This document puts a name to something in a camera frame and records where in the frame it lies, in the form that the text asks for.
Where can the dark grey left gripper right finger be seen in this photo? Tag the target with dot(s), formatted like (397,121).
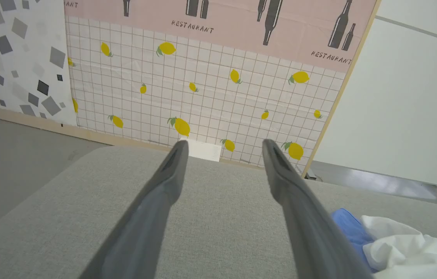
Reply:
(303,217)

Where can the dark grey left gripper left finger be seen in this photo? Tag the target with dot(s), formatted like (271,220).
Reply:
(146,217)

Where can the white and blue garment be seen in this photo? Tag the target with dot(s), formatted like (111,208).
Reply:
(404,252)

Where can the white paper label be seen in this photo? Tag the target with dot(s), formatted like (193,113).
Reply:
(204,151)

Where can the lemon print grid sheet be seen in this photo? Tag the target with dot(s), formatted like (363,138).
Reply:
(210,104)

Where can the lemon pattern backdrop board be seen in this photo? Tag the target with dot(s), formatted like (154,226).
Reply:
(40,124)

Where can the grey squares print panel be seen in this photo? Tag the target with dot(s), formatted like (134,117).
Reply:
(20,58)

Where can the pink restaurant bottle print sheet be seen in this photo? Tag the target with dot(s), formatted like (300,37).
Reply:
(234,23)

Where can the silver metal floor rail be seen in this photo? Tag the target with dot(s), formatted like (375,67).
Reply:
(377,182)

